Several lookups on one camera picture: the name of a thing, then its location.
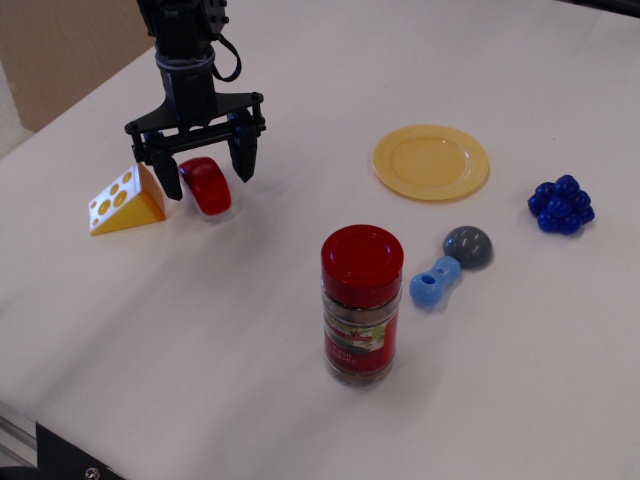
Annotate blue grey toy scoop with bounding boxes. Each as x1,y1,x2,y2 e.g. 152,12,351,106
409,226,494,307

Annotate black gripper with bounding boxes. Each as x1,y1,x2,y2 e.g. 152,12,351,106
125,57,266,201

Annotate blue toy grapes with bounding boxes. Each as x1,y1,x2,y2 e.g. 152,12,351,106
527,174,595,235

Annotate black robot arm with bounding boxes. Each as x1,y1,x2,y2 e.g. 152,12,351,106
125,1,266,200

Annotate black cable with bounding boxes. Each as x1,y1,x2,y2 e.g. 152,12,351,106
212,34,243,82

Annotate yellow plastic plate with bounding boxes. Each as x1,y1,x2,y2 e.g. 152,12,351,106
372,125,490,202

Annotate red lid spice jar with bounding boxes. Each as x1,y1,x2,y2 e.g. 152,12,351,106
321,224,404,385

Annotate red toy sushi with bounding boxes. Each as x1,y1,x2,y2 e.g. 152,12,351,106
179,157,232,217

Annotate yellow toy cheese wedge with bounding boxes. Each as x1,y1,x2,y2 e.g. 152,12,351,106
88,163,166,236

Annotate black corner bracket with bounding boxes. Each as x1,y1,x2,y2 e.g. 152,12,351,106
36,423,124,480

